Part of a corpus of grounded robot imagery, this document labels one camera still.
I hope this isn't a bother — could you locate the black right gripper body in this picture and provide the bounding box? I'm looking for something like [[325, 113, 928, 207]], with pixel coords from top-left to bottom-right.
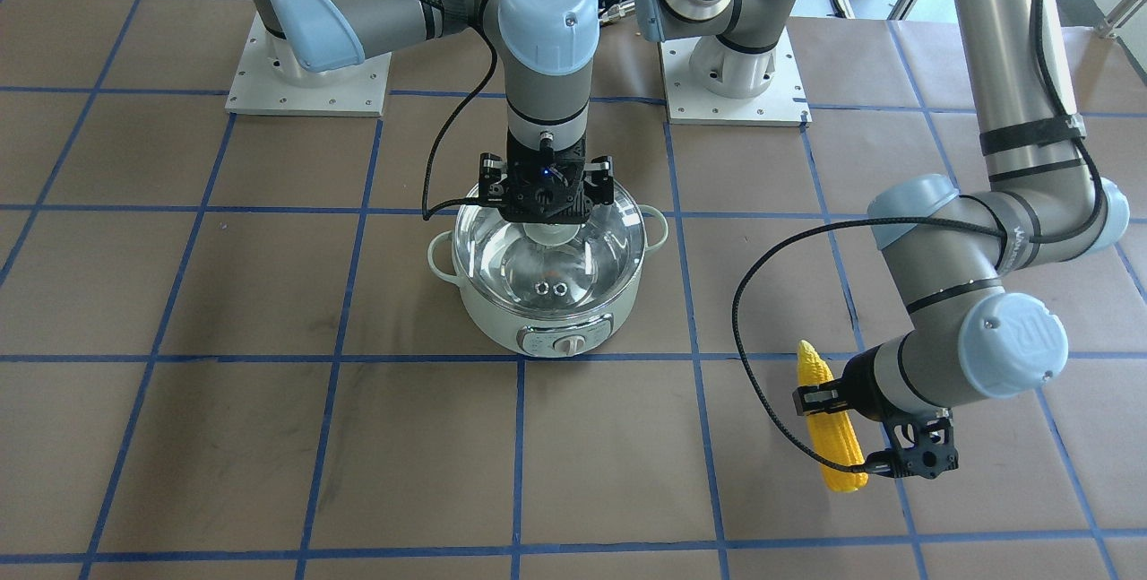
[[499, 134, 593, 224]]

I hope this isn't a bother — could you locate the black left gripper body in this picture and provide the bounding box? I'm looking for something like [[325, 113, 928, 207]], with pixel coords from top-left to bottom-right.
[[837, 348, 890, 421]]

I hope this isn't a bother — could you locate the yellow corn cob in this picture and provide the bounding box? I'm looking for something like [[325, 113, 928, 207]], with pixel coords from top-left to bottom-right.
[[798, 340, 868, 493]]

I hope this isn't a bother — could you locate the glass pot lid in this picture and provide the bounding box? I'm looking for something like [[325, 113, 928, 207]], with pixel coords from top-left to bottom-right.
[[453, 186, 646, 318]]

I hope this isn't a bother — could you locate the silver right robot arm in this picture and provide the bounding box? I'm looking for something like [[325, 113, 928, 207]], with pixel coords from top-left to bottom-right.
[[253, 0, 615, 224]]

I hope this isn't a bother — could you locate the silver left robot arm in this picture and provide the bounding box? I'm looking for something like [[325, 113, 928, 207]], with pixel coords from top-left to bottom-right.
[[794, 0, 1130, 420]]

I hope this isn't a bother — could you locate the pale green electric pot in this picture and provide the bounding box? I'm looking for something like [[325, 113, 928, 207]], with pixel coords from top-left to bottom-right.
[[427, 186, 668, 359]]

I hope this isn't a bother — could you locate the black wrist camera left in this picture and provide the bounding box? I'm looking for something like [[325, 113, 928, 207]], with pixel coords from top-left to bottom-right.
[[882, 415, 959, 480]]

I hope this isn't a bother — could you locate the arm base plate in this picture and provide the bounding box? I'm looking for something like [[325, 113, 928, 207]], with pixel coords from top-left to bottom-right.
[[660, 29, 812, 126], [225, 14, 391, 117]]

